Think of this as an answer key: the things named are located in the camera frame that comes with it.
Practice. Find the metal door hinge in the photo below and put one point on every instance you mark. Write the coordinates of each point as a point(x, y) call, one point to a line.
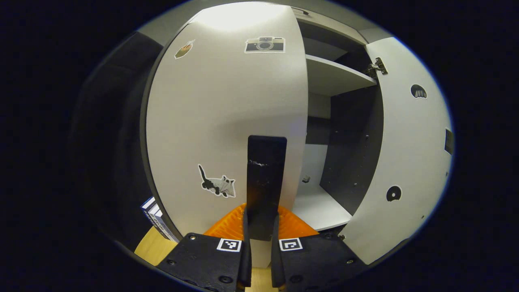
point(379, 67)

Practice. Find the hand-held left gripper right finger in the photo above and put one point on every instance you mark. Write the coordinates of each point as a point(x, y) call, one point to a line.
point(316, 259)

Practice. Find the white cabinet shelf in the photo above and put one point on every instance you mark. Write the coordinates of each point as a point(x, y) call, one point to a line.
point(332, 77)
point(320, 207)

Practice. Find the headphone sticker shoe cabinet door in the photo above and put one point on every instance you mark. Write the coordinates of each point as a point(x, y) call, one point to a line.
point(409, 142)

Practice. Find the camera sticker shoe cabinet door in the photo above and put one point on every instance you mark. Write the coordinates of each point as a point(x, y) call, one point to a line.
point(211, 113)

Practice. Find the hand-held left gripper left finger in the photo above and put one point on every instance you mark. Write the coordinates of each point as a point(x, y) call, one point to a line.
point(202, 259)

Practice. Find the black backdrop cloth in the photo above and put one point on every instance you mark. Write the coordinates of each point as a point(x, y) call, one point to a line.
point(113, 142)

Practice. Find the blue white box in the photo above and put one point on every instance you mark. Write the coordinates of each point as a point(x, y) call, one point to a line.
point(156, 219)

